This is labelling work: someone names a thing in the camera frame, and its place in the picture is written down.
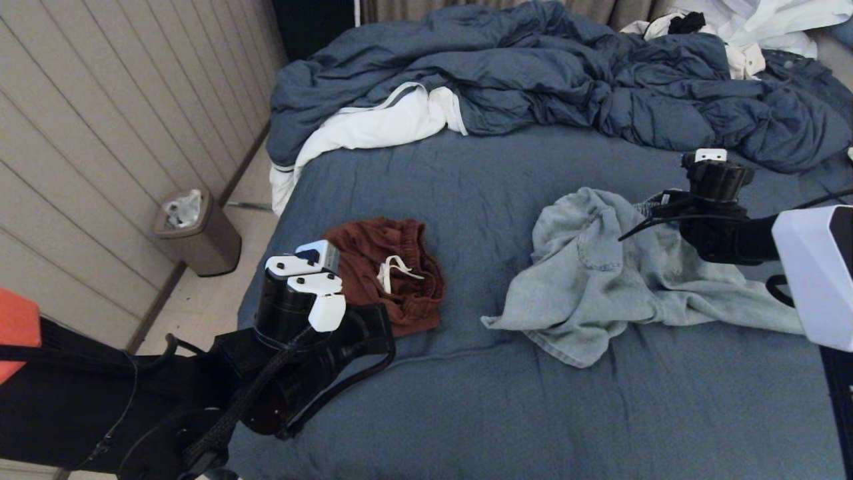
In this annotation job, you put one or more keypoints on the dark blue denim garment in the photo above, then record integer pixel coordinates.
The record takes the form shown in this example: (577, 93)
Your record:
(803, 70)

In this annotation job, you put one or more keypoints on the small black garment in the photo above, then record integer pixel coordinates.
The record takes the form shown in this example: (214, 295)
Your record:
(685, 24)

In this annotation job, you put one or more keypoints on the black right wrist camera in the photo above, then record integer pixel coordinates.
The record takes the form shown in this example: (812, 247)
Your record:
(716, 176)

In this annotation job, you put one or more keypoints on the black and white left wrist camera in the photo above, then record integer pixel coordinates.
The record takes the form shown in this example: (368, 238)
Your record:
(293, 300)

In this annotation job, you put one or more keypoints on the white crumpled clothing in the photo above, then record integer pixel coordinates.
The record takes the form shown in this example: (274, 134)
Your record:
(760, 20)

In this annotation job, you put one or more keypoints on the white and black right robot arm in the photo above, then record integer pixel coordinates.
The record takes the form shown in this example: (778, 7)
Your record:
(813, 273)

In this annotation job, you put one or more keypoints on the dark blue crumpled duvet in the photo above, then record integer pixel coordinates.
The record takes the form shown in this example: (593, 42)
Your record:
(533, 70)

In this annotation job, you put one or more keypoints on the brown trash bin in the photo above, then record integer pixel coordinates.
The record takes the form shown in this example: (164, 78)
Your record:
(210, 246)

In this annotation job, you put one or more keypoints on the light blue denim shorts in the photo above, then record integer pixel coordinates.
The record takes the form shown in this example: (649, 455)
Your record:
(586, 293)

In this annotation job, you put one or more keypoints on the thin metal rod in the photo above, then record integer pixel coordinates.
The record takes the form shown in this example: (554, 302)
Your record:
(250, 206)

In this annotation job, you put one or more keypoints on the bed with blue sheet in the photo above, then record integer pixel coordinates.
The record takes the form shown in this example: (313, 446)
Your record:
(500, 413)

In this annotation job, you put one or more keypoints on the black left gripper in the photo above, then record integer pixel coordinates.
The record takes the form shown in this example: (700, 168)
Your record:
(320, 373)

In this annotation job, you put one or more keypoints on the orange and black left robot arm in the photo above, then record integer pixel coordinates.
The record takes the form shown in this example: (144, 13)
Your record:
(66, 400)

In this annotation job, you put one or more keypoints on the beige curtain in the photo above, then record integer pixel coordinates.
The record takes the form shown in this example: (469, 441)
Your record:
(400, 8)

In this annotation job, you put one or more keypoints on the dark cabinet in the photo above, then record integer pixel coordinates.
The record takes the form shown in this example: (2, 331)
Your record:
(310, 26)

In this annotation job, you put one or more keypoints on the blue pillow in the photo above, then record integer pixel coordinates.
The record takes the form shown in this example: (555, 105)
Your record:
(843, 32)

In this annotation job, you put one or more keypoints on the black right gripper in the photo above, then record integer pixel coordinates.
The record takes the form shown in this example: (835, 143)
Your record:
(706, 233)

